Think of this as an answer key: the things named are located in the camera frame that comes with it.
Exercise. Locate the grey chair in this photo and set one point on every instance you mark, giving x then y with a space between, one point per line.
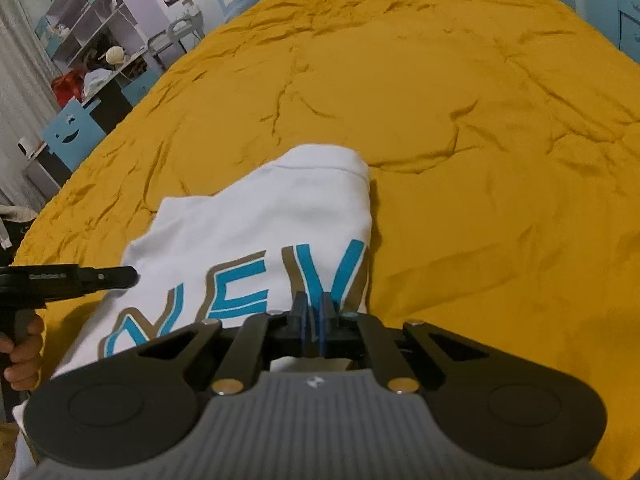
177 37

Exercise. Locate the red bag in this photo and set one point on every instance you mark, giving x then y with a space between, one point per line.
67 87

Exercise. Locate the white curtain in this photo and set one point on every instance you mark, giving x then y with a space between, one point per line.
20 100

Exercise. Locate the small white device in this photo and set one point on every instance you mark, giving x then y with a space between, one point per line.
25 147

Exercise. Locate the blue fronted desk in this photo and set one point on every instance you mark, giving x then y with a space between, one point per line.
125 85

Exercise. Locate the white printed shirt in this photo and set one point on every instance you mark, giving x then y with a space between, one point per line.
250 230

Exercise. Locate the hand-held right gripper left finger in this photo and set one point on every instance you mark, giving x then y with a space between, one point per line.
300 322

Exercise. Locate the blue chair with smiley cutout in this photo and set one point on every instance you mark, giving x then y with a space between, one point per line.
72 132

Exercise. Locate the pile of light clothes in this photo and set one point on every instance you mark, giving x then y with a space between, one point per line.
15 222

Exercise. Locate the round cream ball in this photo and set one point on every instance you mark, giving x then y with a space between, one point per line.
115 55

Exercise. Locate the person's left hand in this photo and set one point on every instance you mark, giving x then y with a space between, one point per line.
25 360

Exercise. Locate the white and blue shelf unit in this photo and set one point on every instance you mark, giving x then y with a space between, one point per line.
85 5

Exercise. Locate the yellow blanket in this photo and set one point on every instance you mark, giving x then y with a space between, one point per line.
450 135

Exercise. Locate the blue and white wardrobe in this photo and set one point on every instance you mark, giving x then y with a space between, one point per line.
617 5

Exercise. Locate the grey side table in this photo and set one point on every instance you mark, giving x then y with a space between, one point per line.
45 170

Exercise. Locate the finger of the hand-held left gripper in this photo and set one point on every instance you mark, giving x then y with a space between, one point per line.
112 277

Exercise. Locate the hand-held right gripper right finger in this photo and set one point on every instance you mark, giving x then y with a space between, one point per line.
325 322

